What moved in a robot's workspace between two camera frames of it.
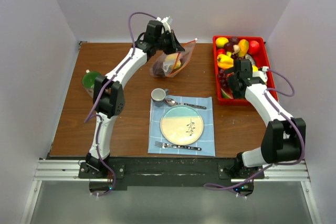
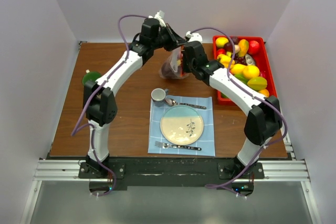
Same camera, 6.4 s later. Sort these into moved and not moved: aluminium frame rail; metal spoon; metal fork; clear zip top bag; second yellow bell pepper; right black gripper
Moved: clear zip top bag; right black gripper
Not moved: second yellow bell pepper; aluminium frame rail; metal spoon; metal fork
